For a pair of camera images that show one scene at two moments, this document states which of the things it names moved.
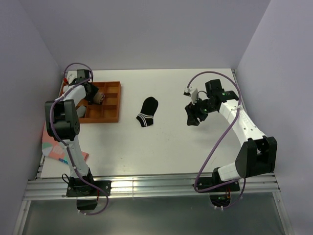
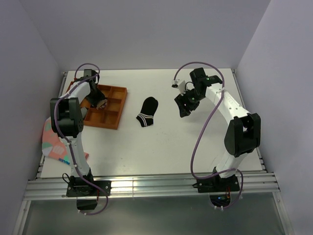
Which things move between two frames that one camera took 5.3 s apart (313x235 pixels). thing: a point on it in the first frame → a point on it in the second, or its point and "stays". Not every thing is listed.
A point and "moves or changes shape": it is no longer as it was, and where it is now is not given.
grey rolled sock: (81, 111) stays
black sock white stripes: (149, 107) stays
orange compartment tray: (108, 110) moves or changes shape
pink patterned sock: (55, 149) stays
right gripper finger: (190, 109) → (181, 101)
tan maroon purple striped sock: (99, 98) moves or changes shape
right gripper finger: (192, 120) → (184, 111)
